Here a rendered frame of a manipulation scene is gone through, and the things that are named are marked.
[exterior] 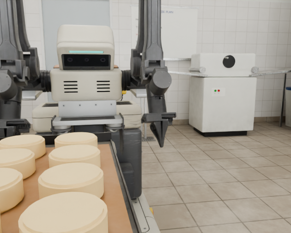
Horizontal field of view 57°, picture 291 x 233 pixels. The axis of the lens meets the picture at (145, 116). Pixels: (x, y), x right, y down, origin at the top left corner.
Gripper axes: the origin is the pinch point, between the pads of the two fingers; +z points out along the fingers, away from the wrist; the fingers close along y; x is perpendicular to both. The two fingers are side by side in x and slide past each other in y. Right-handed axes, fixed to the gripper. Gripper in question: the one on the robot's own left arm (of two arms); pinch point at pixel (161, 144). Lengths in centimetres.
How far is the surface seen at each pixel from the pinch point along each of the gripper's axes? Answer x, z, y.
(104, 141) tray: -41.4, 6.6, -18.8
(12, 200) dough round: -57, 14, -26
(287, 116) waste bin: 315, -91, 310
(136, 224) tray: -60, 16, -18
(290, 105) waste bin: 300, -106, 308
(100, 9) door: 282, -272, 0
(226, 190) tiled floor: 137, 17, 86
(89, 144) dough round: -48, 8, -21
